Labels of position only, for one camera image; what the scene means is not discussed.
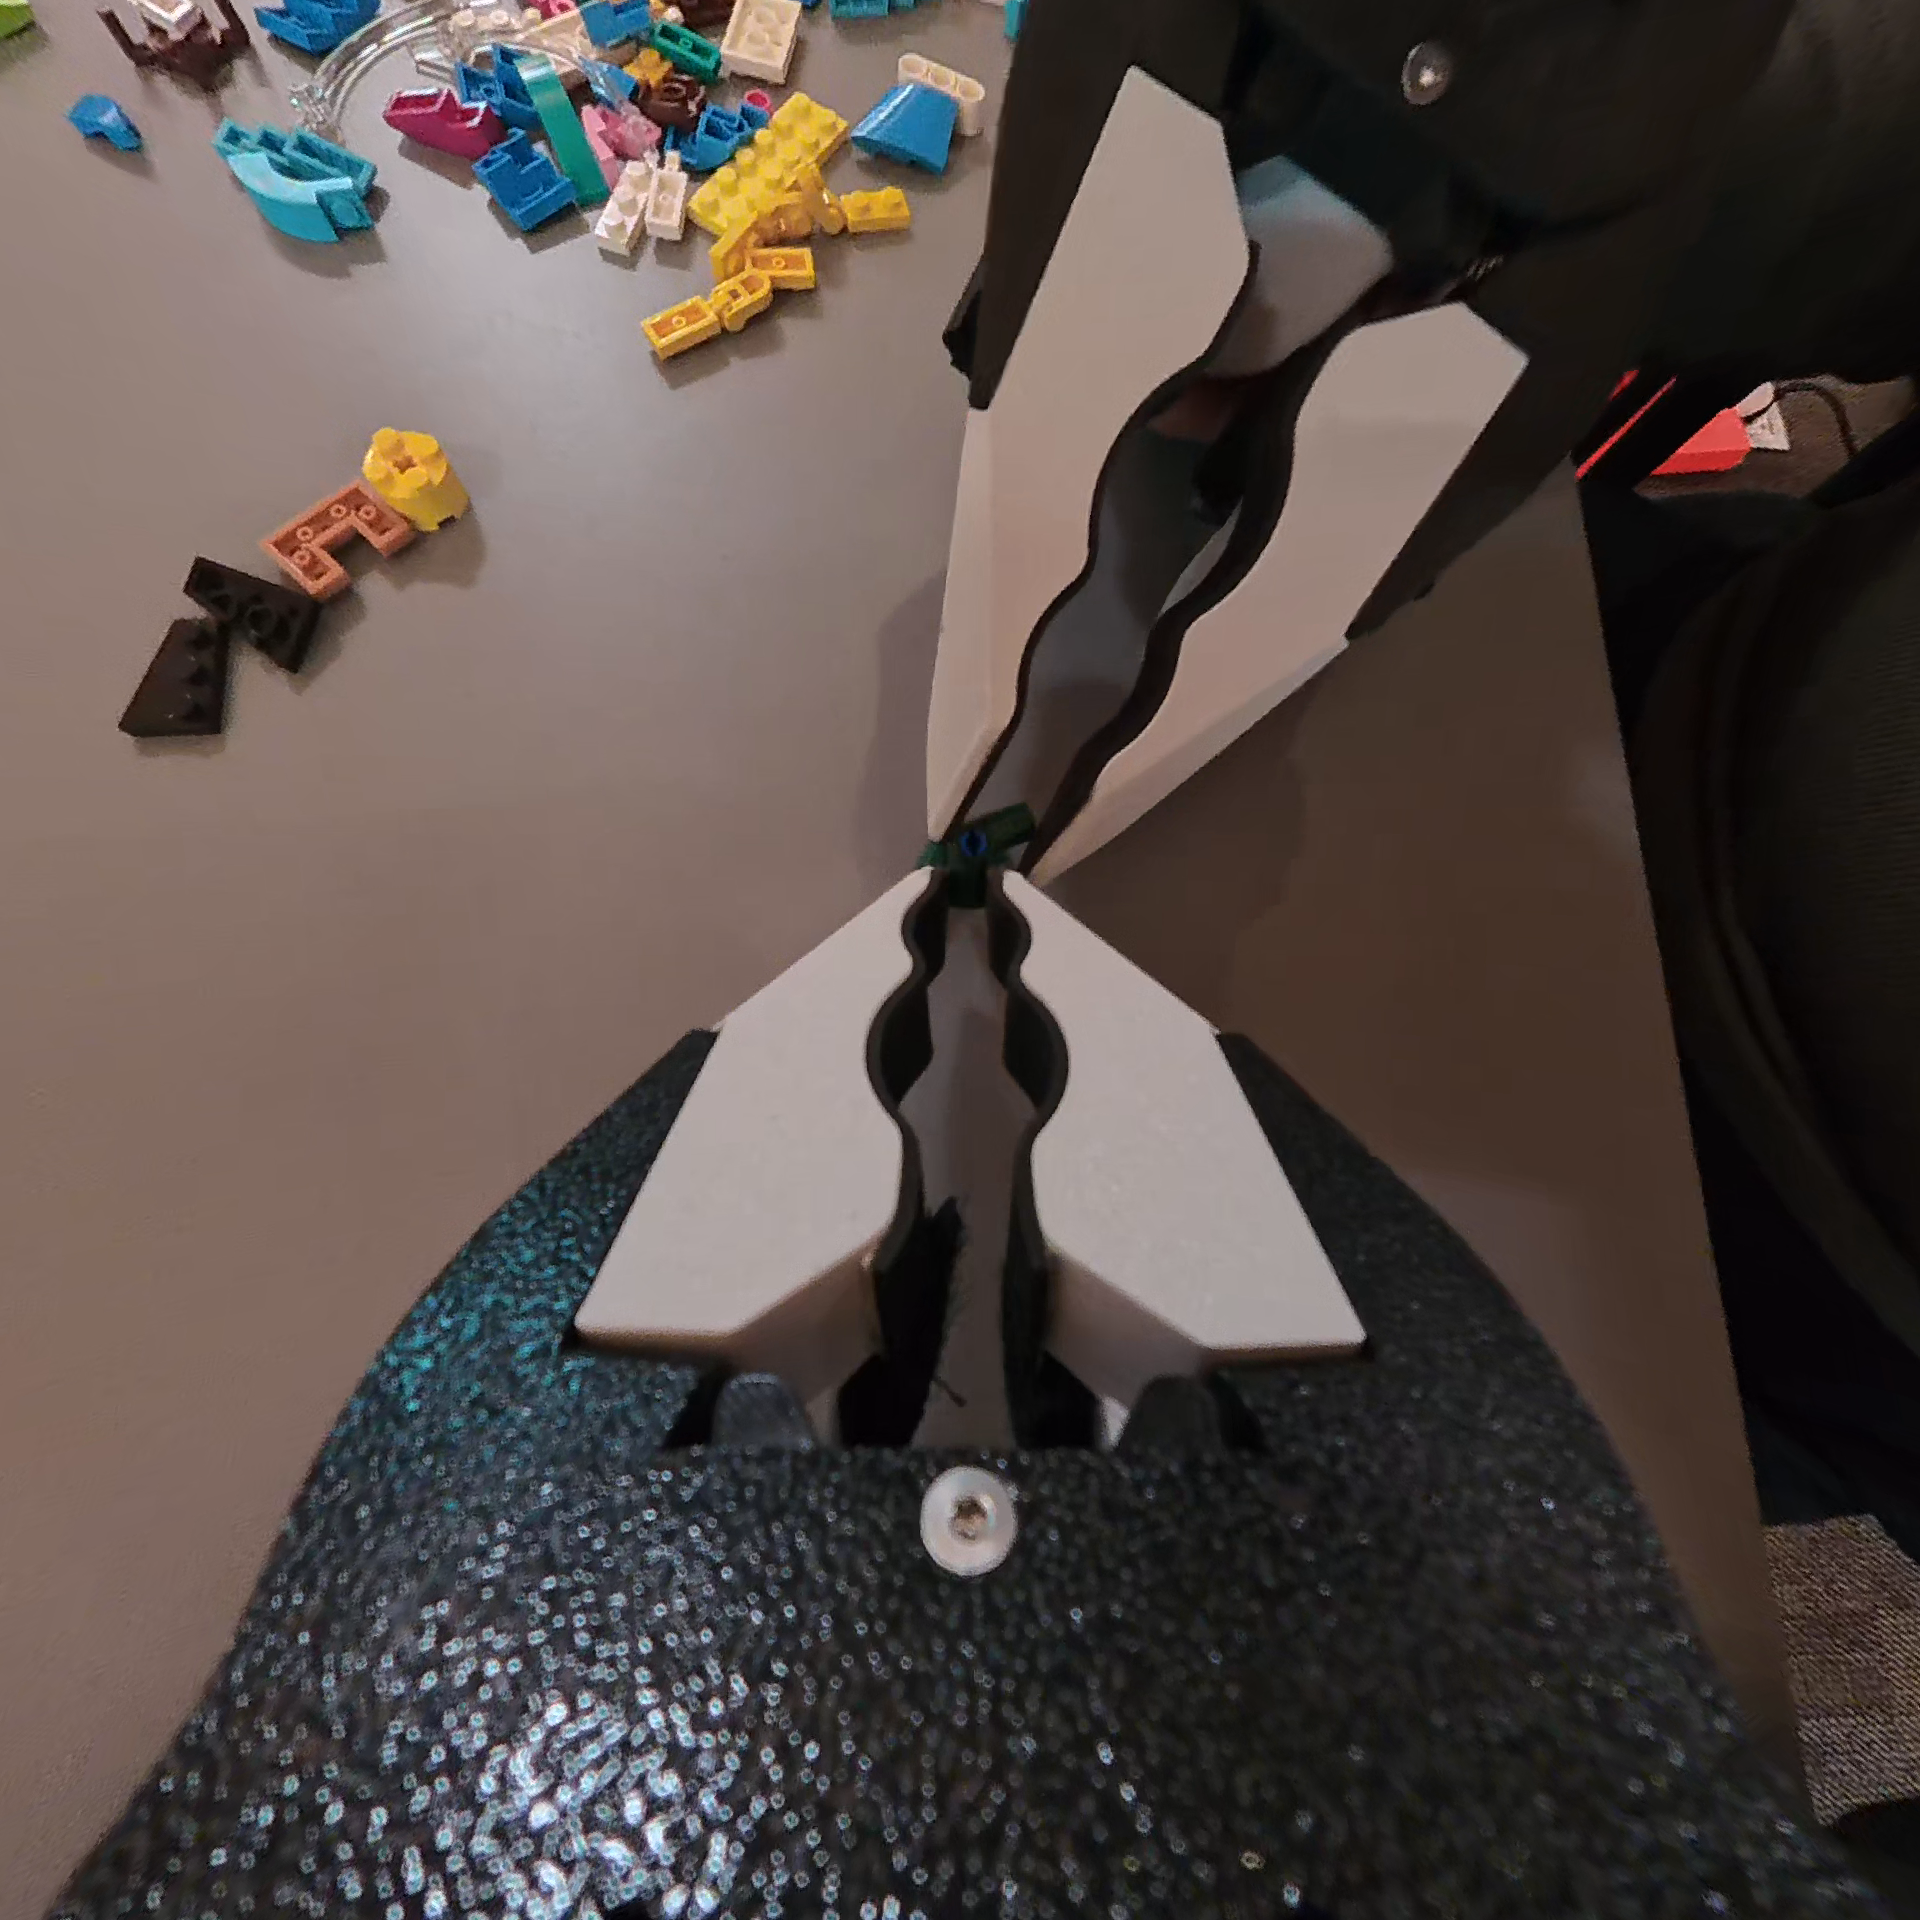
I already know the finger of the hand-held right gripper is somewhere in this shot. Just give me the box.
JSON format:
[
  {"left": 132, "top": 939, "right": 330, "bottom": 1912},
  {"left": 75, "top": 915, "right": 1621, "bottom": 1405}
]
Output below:
[
  {"left": 1026, "top": 300, "right": 1530, "bottom": 887},
  {"left": 928, "top": 66, "right": 1254, "bottom": 842}
]

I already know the dark brown wedge plate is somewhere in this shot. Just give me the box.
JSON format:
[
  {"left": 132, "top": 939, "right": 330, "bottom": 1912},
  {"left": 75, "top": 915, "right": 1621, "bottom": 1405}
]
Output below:
[
  {"left": 117, "top": 616, "right": 234, "bottom": 741},
  {"left": 181, "top": 556, "right": 325, "bottom": 674}
]

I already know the brown angled plate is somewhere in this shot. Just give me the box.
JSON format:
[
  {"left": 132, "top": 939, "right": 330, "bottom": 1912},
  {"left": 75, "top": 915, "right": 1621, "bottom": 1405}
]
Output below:
[{"left": 259, "top": 480, "right": 413, "bottom": 602}]

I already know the red plastic object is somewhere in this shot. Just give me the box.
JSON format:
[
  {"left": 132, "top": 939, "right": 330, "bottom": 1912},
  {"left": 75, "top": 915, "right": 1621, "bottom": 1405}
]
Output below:
[{"left": 1575, "top": 372, "right": 1759, "bottom": 482}]

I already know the pile of colourful bricks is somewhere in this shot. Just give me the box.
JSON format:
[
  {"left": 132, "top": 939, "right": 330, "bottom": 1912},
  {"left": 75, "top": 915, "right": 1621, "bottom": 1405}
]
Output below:
[{"left": 67, "top": 0, "right": 1024, "bottom": 362}]

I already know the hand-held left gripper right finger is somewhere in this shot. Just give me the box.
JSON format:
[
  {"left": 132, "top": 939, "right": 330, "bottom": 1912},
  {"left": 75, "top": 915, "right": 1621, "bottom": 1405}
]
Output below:
[{"left": 982, "top": 873, "right": 1368, "bottom": 1426}]

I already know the yellow round brick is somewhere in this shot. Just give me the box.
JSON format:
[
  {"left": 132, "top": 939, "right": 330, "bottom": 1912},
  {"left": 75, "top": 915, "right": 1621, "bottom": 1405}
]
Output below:
[{"left": 358, "top": 428, "right": 470, "bottom": 535}]

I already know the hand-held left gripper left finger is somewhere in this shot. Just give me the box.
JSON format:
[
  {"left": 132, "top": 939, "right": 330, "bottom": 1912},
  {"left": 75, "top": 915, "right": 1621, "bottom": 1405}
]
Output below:
[{"left": 573, "top": 867, "right": 963, "bottom": 1424}]

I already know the person's torso in dark sweater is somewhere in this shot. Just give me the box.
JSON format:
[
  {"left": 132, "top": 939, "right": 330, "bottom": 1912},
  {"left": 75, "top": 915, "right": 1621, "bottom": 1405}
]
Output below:
[{"left": 1591, "top": 450, "right": 1920, "bottom": 1524}]

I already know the grey desk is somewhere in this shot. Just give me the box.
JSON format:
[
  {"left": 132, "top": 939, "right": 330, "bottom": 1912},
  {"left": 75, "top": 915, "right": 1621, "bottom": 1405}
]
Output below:
[{"left": 0, "top": 0, "right": 1800, "bottom": 1920}]

